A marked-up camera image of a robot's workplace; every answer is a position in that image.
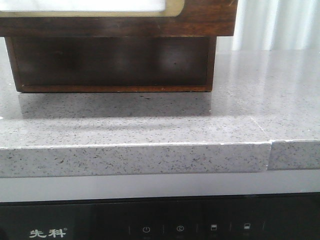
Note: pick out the dark wooden drawer cabinet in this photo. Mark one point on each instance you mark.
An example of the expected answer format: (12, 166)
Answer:
(211, 62)

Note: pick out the white curtain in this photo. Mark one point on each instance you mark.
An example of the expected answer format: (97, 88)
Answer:
(277, 25)

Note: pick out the black appliance control panel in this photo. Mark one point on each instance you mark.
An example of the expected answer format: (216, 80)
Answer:
(289, 216)

